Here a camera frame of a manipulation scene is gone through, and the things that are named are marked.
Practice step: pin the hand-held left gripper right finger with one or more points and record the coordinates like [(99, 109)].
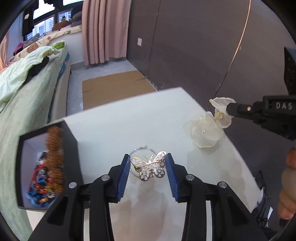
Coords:
[(172, 178)]

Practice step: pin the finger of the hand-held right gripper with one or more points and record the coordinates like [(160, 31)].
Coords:
[(240, 109)]

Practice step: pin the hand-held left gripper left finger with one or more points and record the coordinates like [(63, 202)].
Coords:
[(122, 178)]

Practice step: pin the gold butterfly brooch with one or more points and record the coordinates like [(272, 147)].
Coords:
[(148, 164)]

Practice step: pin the thin silver hoop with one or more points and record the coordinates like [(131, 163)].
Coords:
[(141, 147)]

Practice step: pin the white fabric flower ornament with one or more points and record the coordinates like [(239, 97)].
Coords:
[(205, 134)]

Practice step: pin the black jewelry box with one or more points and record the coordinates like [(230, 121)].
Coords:
[(72, 150)]

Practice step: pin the blue flower bead jewelry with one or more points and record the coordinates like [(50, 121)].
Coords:
[(40, 192)]

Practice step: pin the person's right hand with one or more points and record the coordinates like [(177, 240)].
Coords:
[(289, 185)]

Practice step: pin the flat cardboard sheet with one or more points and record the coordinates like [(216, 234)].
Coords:
[(115, 90)]

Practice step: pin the green bed sheet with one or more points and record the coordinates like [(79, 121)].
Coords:
[(27, 115)]

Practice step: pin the black cloth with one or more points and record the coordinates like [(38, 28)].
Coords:
[(38, 68)]

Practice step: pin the light green duvet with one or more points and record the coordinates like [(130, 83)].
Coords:
[(18, 74)]

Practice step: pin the pink curtain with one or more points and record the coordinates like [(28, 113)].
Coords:
[(2, 53), (104, 30)]

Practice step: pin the patterned window seat cushion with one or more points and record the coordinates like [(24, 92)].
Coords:
[(57, 33)]

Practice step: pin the brown plush toy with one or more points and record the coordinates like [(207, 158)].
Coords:
[(60, 25)]

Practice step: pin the grey plush toy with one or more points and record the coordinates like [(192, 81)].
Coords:
[(31, 39)]

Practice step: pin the dark pillow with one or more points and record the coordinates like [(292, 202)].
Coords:
[(76, 18)]

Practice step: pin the pink cloth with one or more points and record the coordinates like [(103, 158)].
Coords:
[(19, 47)]

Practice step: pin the dark hanging jacket white tag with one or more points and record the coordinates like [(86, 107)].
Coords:
[(28, 24)]

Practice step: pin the white wall socket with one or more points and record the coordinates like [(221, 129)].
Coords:
[(139, 41)]

